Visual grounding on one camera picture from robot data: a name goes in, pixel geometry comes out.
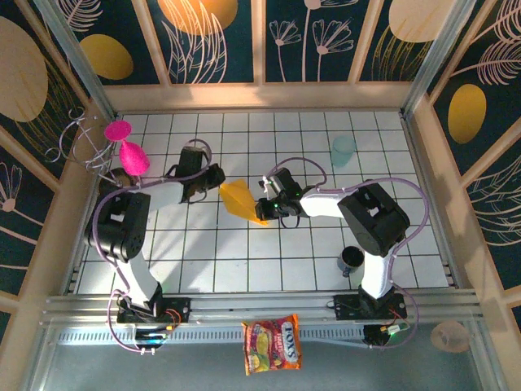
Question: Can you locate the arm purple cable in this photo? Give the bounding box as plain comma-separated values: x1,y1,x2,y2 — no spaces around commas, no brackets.
272,157,428,350
92,138,212,354

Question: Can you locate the silver wire glass rack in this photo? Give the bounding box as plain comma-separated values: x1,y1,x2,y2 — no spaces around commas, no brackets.
43,108,142,195

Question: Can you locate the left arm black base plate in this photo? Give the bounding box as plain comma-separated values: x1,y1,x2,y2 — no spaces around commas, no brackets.
116,296,192,325

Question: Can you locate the slotted metal cable tray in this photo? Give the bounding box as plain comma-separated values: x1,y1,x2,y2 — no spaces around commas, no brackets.
52,328,367,346

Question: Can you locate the clear wine glass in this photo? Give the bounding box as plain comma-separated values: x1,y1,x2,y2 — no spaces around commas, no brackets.
430,319,475,354

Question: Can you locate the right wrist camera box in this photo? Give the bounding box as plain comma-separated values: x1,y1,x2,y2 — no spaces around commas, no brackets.
260,166,299,197

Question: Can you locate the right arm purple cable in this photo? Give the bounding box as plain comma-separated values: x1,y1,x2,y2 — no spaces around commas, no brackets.
272,157,428,350

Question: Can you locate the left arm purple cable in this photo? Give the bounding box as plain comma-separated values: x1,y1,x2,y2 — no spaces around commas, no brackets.
92,138,212,354

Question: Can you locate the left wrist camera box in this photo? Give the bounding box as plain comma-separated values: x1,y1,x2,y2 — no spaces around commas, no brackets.
177,146,209,176

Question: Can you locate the pink wine glass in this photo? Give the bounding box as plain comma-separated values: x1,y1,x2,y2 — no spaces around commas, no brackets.
103,120,151,178

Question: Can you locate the yellow cloth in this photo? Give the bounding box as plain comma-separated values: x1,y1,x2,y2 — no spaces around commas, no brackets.
218,178,270,227

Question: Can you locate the aluminium frame post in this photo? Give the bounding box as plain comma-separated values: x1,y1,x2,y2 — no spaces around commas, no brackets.
401,0,477,118
34,0,120,120

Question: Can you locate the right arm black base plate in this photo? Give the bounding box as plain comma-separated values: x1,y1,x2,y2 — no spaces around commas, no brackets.
326,292,407,321

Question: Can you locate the Fox's candy bag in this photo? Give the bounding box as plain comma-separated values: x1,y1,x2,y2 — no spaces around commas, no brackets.
240,312,303,376

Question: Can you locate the aluminium mounting rail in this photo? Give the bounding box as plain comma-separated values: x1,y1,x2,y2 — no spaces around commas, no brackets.
39,288,486,327

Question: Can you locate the teal translucent plastic cup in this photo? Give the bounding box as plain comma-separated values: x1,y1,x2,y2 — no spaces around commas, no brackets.
330,135,358,169

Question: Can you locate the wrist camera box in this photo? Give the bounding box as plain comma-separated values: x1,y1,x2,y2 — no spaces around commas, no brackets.
177,146,209,176
260,166,299,197

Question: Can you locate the dark mug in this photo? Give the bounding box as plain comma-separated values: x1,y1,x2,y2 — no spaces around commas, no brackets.
336,245,366,279

